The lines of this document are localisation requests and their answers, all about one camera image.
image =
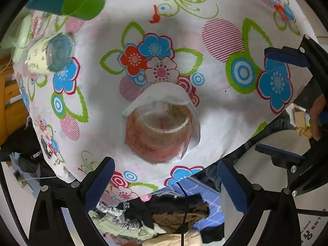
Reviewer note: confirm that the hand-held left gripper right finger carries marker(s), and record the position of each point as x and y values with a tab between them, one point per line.
232	185

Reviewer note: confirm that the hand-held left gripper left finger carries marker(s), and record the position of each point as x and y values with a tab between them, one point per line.
100	180

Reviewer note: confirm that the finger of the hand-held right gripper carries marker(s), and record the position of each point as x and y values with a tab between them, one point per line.
278	151
285	56

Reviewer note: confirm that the clear cup with paper sleeve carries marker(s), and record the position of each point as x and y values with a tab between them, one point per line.
158	130

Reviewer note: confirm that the clear cup with printed label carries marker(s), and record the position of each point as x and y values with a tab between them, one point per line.
48	53

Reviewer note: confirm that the green plastic cup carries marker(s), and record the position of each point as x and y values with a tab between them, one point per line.
82	3

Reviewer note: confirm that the blue checked cloth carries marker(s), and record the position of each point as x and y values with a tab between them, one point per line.
202	187

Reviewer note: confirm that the cardboard box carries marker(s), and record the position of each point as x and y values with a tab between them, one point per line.
302	123

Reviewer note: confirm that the pile of clothes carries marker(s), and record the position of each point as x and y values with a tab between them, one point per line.
158	217

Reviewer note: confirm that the floral printed tablecloth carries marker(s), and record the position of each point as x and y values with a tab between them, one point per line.
220	102

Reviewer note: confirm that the black cloth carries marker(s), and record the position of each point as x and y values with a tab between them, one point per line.
23	148

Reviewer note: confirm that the wooden furniture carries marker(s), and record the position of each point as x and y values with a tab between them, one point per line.
11	100

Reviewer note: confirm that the pale green plastic container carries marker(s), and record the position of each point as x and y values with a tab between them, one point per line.
21	38

